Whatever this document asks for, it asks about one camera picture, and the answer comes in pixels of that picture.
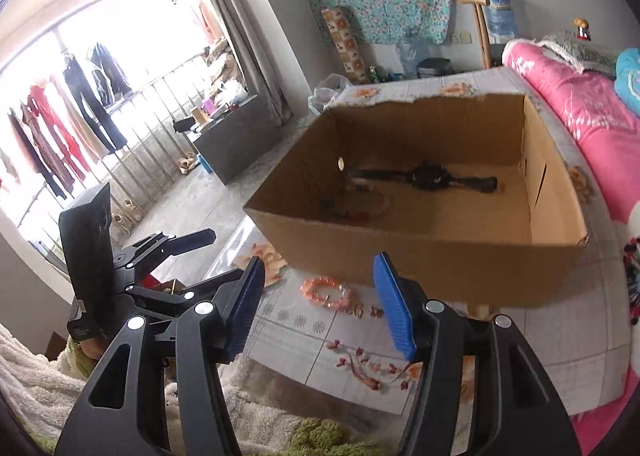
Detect pink bead bracelet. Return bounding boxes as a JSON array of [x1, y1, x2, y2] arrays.
[[300, 276, 357, 309]]

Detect blue striped blanket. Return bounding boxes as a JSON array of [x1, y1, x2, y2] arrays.
[[615, 48, 640, 117]]

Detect cardboard box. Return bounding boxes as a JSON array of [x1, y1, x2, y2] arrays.
[[243, 93, 588, 309]]

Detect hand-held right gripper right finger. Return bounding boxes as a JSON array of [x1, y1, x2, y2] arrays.
[[372, 252, 583, 456]]

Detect black wrist watch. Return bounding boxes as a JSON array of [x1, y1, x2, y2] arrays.
[[346, 162, 499, 195]]

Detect floral tablecloth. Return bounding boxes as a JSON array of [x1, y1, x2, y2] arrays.
[[207, 66, 631, 419]]

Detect dark trash can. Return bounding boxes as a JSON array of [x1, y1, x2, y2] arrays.
[[416, 57, 455, 79]]

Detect rolled patterned mat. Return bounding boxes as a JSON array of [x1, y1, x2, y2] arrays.
[[321, 6, 367, 85]]

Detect green fluffy cloth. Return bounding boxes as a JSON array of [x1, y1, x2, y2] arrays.
[[292, 418, 381, 456]]

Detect blue water jug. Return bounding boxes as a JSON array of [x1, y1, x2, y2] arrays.
[[479, 0, 518, 44]]

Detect pink floral quilt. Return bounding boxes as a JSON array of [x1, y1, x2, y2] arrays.
[[501, 38, 640, 456]]

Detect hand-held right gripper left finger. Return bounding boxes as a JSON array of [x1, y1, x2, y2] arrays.
[[54, 256, 266, 456]]

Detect white plastic bag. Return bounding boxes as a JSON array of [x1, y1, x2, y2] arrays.
[[308, 74, 353, 117]]

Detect metal balcony railing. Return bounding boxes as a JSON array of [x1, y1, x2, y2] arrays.
[[15, 53, 236, 257]]

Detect grey curtain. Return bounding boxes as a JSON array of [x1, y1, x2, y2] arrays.
[[172, 0, 293, 125]]

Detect pile of household clutter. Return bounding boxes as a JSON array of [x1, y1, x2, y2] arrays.
[[200, 38, 248, 121]]

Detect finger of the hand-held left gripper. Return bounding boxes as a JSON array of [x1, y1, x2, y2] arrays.
[[112, 230, 217, 281], [122, 268, 250, 337]]

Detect dark cabinet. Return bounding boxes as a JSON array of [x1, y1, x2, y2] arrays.
[[192, 94, 281, 185]]

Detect row of hanging clothes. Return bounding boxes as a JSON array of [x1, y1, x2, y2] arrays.
[[0, 42, 133, 200]]

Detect multicolour bead bracelet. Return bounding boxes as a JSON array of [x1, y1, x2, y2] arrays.
[[320, 188, 391, 224]]

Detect wooden crutch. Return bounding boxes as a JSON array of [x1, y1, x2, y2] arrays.
[[456, 0, 493, 70]]

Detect clear water jug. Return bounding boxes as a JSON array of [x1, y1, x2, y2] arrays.
[[396, 30, 431, 79]]

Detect grey-green pillow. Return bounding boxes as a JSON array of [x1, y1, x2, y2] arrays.
[[537, 30, 623, 79]]

